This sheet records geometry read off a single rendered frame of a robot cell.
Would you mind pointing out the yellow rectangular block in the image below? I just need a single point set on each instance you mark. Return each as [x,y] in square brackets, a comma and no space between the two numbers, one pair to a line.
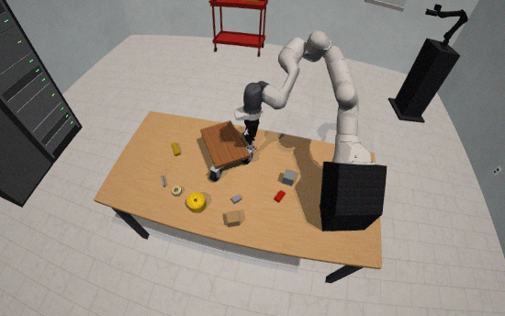
[176,150]

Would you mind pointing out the beige roll of masking tape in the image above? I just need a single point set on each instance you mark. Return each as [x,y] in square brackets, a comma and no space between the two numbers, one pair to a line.
[176,194]

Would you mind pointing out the small red block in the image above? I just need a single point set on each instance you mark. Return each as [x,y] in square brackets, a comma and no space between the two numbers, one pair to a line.
[279,196]

